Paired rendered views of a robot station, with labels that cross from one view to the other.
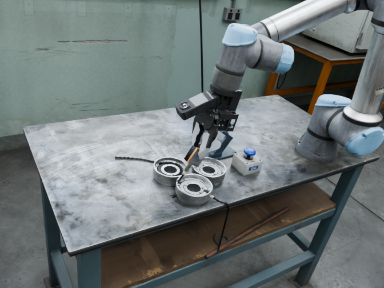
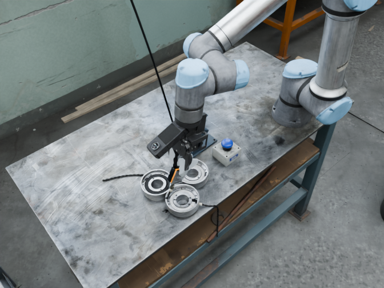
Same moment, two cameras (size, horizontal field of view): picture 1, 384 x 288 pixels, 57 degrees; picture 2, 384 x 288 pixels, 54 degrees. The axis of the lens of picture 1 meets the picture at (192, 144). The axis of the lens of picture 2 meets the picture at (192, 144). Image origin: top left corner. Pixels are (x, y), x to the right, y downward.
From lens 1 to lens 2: 0.36 m
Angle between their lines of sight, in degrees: 16
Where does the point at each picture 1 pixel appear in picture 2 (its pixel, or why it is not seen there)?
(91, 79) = (48, 51)
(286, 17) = (234, 22)
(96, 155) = (84, 182)
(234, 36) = (186, 80)
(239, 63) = (196, 100)
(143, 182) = (135, 203)
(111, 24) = not seen: outside the picture
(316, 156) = (292, 123)
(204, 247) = (204, 230)
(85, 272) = not seen: outside the picture
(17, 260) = (40, 258)
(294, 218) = (282, 176)
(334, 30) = not seen: outside the picture
